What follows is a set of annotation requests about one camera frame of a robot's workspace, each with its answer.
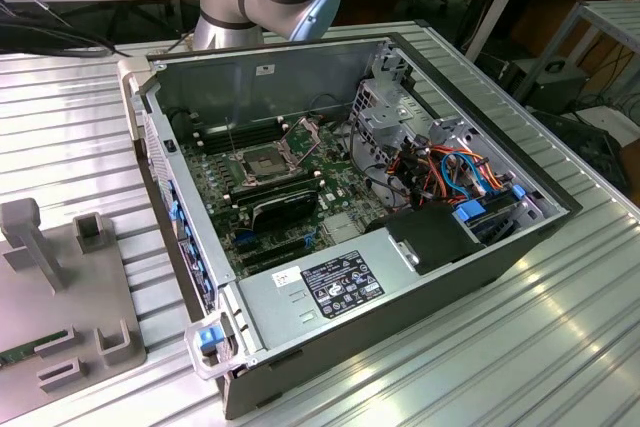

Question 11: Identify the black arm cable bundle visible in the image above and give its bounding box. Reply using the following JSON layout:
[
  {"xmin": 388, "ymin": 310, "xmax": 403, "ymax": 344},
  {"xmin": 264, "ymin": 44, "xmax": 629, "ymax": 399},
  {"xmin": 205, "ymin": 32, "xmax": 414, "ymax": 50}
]
[{"xmin": 0, "ymin": 0, "xmax": 120, "ymax": 60}]

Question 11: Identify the green RAM stick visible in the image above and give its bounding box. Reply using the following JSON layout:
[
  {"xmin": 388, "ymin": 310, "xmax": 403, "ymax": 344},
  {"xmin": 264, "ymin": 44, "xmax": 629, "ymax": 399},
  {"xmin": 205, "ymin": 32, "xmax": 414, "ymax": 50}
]
[{"xmin": 0, "ymin": 329, "xmax": 69, "ymax": 367}]

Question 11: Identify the black RAM slot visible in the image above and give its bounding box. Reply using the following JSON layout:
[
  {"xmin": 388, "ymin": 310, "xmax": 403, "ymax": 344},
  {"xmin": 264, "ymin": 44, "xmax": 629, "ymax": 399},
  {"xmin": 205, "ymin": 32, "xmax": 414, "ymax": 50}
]
[
  {"xmin": 193, "ymin": 116, "xmax": 286, "ymax": 142},
  {"xmin": 232, "ymin": 177, "xmax": 326, "ymax": 209},
  {"xmin": 196, "ymin": 124, "xmax": 290, "ymax": 150},
  {"xmin": 227, "ymin": 170, "xmax": 321, "ymax": 199}
]

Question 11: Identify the silver power supply unit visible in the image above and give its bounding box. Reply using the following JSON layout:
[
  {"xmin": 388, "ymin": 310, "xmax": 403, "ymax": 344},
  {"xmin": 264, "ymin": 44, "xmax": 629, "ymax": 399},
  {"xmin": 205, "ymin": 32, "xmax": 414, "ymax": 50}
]
[{"xmin": 237, "ymin": 226, "xmax": 420, "ymax": 354}]

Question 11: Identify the clear latch with blue tab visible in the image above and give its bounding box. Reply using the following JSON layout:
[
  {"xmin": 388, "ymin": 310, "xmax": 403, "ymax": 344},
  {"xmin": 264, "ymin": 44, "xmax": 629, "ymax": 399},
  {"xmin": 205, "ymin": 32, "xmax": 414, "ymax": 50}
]
[{"xmin": 183, "ymin": 311, "xmax": 250, "ymax": 381}]

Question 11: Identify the open grey PC case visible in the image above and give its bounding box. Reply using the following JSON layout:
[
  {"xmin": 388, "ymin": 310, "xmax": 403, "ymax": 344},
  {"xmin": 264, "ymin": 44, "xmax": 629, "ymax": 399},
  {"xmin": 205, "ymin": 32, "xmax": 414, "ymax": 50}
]
[{"xmin": 115, "ymin": 20, "xmax": 585, "ymax": 421}]

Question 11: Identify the silver drive cage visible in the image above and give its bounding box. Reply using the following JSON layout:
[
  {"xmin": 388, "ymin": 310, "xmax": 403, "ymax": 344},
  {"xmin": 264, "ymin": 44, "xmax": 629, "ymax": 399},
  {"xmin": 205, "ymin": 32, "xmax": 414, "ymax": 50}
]
[{"xmin": 348, "ymin": 77, "xmax": 437, "ymax": 198}]

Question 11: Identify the small silver heatsink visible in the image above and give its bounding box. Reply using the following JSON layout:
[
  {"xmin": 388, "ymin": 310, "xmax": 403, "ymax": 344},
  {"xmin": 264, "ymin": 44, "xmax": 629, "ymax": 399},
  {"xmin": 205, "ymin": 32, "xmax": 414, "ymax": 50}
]
[{"xmin": 323, "ymin": 213, "xmax": 365, "ymax": 242}]

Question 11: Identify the grey parts rack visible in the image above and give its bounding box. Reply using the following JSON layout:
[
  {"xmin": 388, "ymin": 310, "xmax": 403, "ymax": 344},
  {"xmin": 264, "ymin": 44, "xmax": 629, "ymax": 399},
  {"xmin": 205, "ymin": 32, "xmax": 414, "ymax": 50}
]
[{"xmin": 0, "ymin": 198, "xmax": 149, "ymax": 416}]

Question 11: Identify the blue wire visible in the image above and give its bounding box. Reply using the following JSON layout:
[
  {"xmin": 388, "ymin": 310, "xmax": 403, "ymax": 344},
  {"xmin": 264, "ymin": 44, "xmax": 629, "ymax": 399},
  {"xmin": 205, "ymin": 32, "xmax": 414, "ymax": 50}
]
[{"xmin": 441, "ymin": 146, "xmax": 490, "ymax": 197}]

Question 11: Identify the black box with handle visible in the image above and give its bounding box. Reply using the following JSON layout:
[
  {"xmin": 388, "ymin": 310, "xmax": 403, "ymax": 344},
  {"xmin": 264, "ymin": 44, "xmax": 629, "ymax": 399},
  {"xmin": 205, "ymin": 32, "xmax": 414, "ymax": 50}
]
[{"xmin": 508, "ymin": 57, "xmax": 590, "ymax": 114}]

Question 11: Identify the black plastic shroud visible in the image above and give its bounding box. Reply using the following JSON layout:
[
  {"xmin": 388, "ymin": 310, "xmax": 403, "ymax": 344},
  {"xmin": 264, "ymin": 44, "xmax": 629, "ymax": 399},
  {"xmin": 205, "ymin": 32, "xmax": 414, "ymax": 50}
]
[{"xmin": 363, "ymin": 196, "xmax": 487, "ymax": 277}]

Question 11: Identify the disk bay with blue clip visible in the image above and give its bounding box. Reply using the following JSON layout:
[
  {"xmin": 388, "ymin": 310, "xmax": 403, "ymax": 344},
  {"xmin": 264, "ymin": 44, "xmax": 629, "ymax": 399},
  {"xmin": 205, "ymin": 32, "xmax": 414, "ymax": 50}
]
[{"xmin": 451, "ymin": 185, "xmax": 527, "ymax": 249}]

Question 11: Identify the black expansion slot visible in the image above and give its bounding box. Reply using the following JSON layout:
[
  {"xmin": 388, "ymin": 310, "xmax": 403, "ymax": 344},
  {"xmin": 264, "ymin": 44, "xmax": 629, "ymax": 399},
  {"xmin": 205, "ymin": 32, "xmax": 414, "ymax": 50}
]
[{"xmin": 239, "ymin": 238, "xmax": 307, "ymax": 269}]

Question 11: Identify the orange wire bundle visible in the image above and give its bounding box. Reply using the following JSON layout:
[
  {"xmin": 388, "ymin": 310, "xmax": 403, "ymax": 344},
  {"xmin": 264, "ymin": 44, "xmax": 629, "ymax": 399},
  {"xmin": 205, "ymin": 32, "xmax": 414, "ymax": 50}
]
[{"xmin": 388, "ymin": 143, "xmax": 507, "ymax": 209}]

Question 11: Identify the grey metal shelf frame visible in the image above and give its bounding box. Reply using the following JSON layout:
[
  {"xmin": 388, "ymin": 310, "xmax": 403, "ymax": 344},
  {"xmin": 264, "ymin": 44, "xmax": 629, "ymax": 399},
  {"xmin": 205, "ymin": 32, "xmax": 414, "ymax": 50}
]
[{"xmin": 513, "ymin": 0, "xmax": 640, "ymax": 108}]

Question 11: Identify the black glossy card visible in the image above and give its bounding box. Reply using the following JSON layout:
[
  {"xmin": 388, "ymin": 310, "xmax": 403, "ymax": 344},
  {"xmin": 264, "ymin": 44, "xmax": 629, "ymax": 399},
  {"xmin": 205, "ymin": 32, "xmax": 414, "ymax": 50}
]
[{"xmin": 248, "ymin": 189, "xmax": 320, "ymax": 234}]

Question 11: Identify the green motherboard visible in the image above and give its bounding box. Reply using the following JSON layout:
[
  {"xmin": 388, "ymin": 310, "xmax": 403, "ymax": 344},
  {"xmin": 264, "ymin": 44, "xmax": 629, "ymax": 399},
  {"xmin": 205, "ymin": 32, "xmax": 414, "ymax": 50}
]
[{"xmin": 177, "ymin": 114, "xmax": 399, "ymax": 281}]

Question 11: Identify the CPU socket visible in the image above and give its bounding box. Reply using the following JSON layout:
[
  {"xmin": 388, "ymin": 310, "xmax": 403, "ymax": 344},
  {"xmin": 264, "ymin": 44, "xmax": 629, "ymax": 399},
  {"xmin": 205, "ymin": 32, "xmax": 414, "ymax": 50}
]
[{"xmin": 234, "ymin": 144, "xmax": 297, "ymax": 187}]

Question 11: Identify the black mesh panel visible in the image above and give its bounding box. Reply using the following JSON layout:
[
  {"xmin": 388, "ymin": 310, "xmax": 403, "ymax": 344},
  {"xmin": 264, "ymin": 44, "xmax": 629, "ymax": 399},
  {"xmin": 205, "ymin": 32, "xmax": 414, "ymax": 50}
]
[{"xmin": 532, "ymin": 110, "xmax": 632, "ymax": 194}]

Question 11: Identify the metal socket cover frame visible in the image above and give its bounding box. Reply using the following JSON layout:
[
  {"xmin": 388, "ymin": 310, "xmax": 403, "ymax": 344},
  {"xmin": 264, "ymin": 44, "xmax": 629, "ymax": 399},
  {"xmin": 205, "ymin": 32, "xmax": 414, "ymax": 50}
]
[{"xmin": 281, "ymin": 116, "xmax": 325, "ymax": 168}]

